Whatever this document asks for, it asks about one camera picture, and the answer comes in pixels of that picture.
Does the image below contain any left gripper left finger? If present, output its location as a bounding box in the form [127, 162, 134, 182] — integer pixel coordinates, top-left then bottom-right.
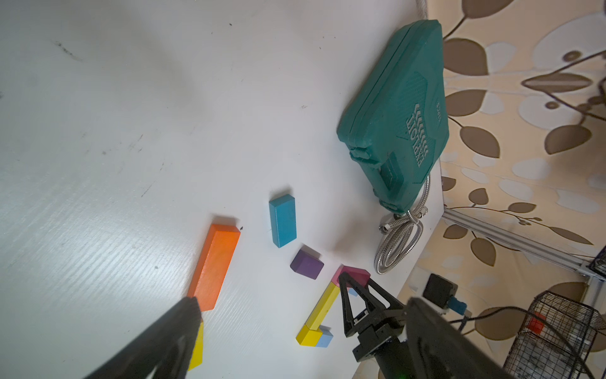
[88, 297, 202, 378]

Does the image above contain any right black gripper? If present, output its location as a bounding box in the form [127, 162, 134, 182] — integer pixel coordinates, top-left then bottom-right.
[338, 272, 412, 378]

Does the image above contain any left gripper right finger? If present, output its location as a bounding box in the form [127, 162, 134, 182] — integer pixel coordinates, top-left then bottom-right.
[406, 298, 511, 379]

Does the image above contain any magenta block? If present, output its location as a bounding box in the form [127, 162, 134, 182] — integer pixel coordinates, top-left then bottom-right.
[331, 265, 371, 287]

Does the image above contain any long yellow-green block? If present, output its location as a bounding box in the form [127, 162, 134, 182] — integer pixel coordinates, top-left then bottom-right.
[306, 282, 340, 330]

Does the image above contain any purple block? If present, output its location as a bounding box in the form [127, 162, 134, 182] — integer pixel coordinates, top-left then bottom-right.
[290, 250, 324, 280]

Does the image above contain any short yellow block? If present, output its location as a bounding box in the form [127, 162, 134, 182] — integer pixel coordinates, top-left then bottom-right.
[296, 325, 323, 347]

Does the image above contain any yellow block lower left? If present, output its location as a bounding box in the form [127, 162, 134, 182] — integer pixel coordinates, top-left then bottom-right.
[188, 322, 205, 371]

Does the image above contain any orange long block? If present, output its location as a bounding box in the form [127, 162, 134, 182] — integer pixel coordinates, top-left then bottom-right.
[187, 224, 241, 312]

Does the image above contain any teal block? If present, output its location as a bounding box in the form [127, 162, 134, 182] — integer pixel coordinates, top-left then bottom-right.
[269, 194, 297, 248]

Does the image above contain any green plastic tool case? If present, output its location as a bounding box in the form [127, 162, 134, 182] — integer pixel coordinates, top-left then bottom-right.
[337, 20, 449, 213]

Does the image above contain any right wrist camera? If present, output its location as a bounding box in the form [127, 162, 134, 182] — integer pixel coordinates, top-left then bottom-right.
[422, 273, 467, 316]

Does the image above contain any coiled metal shower hose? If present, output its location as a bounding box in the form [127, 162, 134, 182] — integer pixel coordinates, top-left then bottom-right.
[373, 174, 432, 276]

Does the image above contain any right black wire basket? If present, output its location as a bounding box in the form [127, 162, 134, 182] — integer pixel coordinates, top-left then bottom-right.
[504, 291, 605, 378]

